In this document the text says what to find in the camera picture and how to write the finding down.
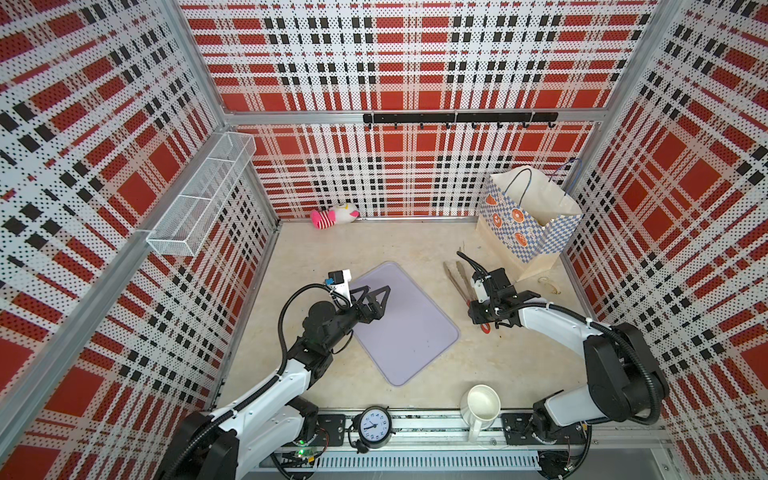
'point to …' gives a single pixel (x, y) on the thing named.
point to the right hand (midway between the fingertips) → (475, 313)
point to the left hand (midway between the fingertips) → (381, 293)
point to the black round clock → (371, 429)
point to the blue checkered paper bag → (527, 217)
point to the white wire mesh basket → (183, 228)
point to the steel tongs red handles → (468, 293)
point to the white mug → (480, 409)
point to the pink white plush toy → (339, 214)
